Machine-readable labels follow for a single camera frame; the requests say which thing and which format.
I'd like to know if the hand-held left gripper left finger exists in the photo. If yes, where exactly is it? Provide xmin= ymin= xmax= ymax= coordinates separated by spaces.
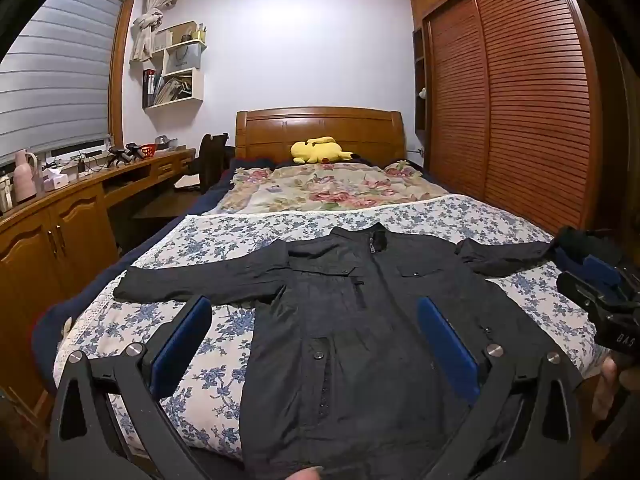
xmin=48 ymin=294 xmax=213 ymax=480

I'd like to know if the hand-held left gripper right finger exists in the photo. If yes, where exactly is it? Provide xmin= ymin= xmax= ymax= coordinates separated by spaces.
xmin=416 ymin=296 xmax=583 ymax=480

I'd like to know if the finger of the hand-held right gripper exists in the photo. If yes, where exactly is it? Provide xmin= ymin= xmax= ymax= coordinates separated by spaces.
xmin=584 ymin=255 xmax=623 ymax=288

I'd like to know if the black jacket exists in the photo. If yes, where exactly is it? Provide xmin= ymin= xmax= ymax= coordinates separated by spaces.
xmin=114 ymin=222 xmax=586 ymax=480

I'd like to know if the person's right hand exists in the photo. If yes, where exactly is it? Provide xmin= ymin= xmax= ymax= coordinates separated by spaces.
xmin=592 ymin=357 xmax=621 ymax=428

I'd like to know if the wooden bed with floral bedding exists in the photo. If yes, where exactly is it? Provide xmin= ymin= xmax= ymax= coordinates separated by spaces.
xmin=52 ymin=195 xmax=608 ymax=466

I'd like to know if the wooden desk with cabinets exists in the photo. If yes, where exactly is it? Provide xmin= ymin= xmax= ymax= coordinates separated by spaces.
xmin=0 ymin=147 xmax=201 ymax=411

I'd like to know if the black office chair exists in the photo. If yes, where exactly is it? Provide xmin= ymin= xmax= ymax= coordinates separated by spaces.
xmin=175 ymin=132 xmax=236 ymax=196

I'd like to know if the wooden slatted wardrobe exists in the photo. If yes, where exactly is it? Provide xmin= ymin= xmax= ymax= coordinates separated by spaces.
xmin=409 ymin=0 xmax=621 ymax=241

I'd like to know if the black gadget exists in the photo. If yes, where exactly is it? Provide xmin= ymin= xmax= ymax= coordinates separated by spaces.
xmin=107 ymin=144 xmax=143 ymax=166

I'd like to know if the pink floral quilt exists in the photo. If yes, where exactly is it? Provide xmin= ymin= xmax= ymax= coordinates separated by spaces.
xmin=215 ymin=160 xmax=451 ymax=216

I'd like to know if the pink thermos jug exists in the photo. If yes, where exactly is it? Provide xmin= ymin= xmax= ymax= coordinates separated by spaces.
xmin=14 ymin=150 xmax=40 ymax=203

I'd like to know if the yellow plush toy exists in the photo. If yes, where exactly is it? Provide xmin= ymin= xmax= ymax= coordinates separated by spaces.
xmin=291 ymin=136 xmax=353 ymax=165

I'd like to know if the wooden bed headboard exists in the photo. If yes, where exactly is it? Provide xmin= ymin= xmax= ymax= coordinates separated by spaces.
xmin=235 ymin=106 xmax=407 ymax=166

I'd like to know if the grey window blind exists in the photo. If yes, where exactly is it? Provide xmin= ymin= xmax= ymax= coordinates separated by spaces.
xmin=0 ymin=0 xmax=126 ymax=161

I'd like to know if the white fabric bundle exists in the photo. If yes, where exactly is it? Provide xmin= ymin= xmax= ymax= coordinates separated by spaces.
xmin=131 ymin=0 xmax=176 ymax=63

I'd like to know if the white wall shelf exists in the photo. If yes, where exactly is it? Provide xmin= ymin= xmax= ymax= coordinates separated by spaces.
xmin=141 ymin=22 xmax=208 ymax=110

